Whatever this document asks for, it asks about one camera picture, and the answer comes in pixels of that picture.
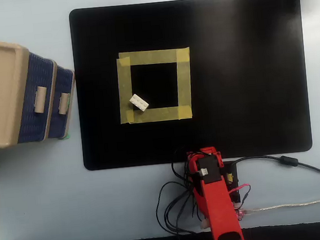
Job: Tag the black rectangular mat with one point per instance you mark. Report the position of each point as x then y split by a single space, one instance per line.
242 61

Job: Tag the green tape piece under cabinet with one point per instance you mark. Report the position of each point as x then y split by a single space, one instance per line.
64 136

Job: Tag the pink controller board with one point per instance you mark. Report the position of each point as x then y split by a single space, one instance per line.
239 214

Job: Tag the white lego brick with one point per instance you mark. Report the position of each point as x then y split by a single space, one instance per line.
139 102

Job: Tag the yellow masking tape strip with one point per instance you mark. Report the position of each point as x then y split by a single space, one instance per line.
124 86
184 83
159 115
154 56

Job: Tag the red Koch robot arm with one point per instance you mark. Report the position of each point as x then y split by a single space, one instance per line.
216 205

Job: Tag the black motor gripper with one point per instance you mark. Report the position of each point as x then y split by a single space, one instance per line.
208 169

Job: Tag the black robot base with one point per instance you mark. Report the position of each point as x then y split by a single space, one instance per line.
235 172

